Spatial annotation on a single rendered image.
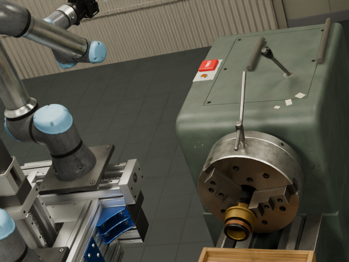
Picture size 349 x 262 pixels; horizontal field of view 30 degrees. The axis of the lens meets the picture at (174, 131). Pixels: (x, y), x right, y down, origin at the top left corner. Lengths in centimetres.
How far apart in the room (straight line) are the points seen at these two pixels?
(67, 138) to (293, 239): 80
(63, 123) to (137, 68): 335
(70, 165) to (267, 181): 67
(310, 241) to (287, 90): 48
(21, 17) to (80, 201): 66
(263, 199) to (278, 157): 13
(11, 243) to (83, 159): 50
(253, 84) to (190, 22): 318
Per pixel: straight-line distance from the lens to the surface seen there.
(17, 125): 223
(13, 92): 219
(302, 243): 212
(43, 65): 593
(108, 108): 501
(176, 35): 540
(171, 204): 383
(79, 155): 219
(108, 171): 229
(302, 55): 227
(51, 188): 222
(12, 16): 201
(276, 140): 197
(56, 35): 213
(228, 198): 192
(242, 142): 191
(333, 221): 221
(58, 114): 214
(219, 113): 208
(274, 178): 192
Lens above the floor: 234
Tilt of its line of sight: 32 degrees down
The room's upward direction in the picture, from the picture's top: 20 degrees counter-clockwise
